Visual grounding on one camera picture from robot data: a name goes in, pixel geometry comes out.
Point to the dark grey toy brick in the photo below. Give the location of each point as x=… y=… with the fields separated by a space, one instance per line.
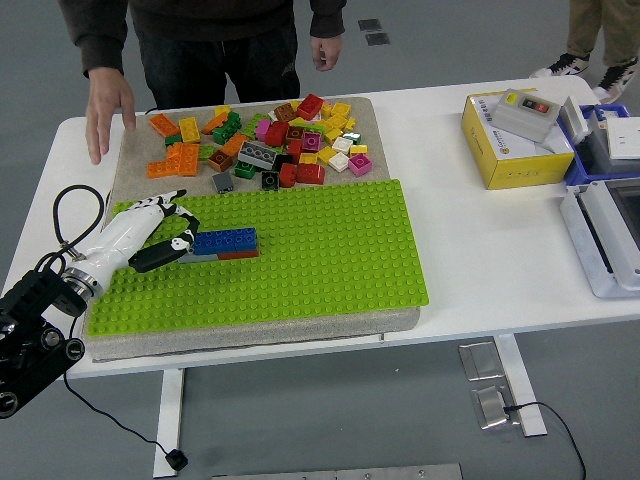
x=223 y=182

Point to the light grey toy brick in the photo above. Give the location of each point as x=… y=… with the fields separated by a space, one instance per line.
x=200 y=259

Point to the long grey toy brick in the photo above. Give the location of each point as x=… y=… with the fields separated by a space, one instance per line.
x=256 y=155

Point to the person's right forearm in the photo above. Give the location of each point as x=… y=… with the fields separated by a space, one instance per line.
x=100 y=45

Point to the shiny green toy brick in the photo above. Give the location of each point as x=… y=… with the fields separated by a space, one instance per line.
x=352 y=137

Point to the white wall socket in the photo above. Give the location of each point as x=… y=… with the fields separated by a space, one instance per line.
x=622 y=140

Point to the person's left hand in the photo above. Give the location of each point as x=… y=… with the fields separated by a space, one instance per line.
x=327 y=50

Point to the flat red-brown toy brick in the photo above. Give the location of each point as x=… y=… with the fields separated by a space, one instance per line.
x=239 y=255

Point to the small lime green toy brick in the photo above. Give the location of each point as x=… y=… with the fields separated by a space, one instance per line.
x=206 y=151

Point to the grey push-button switch box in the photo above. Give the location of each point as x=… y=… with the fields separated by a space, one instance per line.
x=525 y=115

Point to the yellow cardboard box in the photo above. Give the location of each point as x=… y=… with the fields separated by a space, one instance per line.
x=515 y=167

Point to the bright pink toy brick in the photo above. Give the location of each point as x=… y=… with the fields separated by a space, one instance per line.
x=262 y=130

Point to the green studded baseplate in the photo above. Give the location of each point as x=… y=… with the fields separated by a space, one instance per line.
x=300 y=260

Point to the blue plastic bin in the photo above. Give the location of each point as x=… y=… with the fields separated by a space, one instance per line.
x=580 y=172

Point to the flat orange toy brick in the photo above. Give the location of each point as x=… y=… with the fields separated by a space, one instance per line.
x=162 y=169

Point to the small blue toy brick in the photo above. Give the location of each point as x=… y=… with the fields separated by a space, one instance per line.
x=205 y=242

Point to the magenta toy brick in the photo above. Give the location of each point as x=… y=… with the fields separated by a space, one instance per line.
x=311 y=141
x=360 y=164

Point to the black toy brick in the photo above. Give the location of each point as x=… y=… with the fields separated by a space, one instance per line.
x=270 y=180
x=282 y=161

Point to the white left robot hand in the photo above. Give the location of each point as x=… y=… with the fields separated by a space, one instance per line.
x=120 y=235

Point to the grey electrical module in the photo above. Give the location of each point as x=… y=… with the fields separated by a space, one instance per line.
x=597 y=127

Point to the dark green toy brick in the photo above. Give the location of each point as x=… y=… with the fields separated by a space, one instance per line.
x=227 y=130

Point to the person's right hand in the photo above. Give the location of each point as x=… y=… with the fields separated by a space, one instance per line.
x=107 y=110

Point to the golden yellow toy brick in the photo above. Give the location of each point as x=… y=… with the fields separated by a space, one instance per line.
x=334 y=135

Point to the dark brown toy brick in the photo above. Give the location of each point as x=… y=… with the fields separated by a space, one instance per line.
x=295 y=133

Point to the grey-brown foam mat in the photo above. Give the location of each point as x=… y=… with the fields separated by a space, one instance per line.
x=250 y=336

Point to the dark floor outlet cover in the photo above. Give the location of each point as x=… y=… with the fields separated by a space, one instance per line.
x=376 y=39
x=369 y=25

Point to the small white plastic box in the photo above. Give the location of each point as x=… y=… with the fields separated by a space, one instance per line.
x=574 y=120

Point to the white table leg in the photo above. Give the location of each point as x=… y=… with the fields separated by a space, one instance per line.
x=170 y=420
x=517 y=385

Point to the red toy brick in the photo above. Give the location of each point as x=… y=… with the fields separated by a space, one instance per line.
x=276 y=133
x=310 y=106
x=287 y=176
x=310 y=173
x=294 y=150

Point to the metal floor plate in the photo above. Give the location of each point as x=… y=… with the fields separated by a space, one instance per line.
x=492 y=407
x=480 y=361

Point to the small yellow toy brick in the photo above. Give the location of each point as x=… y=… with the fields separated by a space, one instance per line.
x=222 y=110
x=358 y=149

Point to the metal floor strip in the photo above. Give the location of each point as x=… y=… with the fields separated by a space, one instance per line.
x=340 y=472

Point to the person's left forearm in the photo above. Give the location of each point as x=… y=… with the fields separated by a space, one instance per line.
x=327 y=17

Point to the white toy brick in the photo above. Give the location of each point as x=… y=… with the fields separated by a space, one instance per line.
x=338 y=161
x=342 y=144

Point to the large blue toy brick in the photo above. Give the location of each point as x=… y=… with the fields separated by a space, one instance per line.
x=236 y=240

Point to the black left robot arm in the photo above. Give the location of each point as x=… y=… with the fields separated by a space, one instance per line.
x=30 y=340

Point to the large white enclosure box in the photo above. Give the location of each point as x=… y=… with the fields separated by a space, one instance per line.
x=590 y=240

